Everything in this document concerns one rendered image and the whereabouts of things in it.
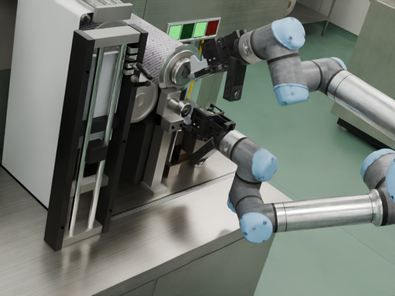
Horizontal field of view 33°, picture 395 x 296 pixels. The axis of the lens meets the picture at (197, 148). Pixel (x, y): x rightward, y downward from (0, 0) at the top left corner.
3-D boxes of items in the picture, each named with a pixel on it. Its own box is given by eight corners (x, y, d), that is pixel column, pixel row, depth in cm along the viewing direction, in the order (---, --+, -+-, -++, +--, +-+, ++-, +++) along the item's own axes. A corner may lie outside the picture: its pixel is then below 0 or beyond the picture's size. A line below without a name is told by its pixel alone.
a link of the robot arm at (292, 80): (326, 95, 158) (315, 50, 158) (295, 102, 151) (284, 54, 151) (301, 102, 164) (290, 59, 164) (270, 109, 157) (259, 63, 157)
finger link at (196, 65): (184, 59, 179) (208, 50, 172) (190, 81, 179) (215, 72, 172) (176, 60, 176) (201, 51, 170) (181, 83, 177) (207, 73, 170)
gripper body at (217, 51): (218, 41, 175) (251, 27, 166) (227, 73, 175) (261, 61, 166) (197, 44, 170) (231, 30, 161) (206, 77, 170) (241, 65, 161)
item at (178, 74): (183, 57, 174) (200, 63, 180) (178, 54, 175) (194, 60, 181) (170, 83, 175) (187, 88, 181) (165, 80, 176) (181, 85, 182)
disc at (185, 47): (154, 98, 177) (166, 47, 170) (152, 98, 177) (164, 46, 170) (193, 91, 187) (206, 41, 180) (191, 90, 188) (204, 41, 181)
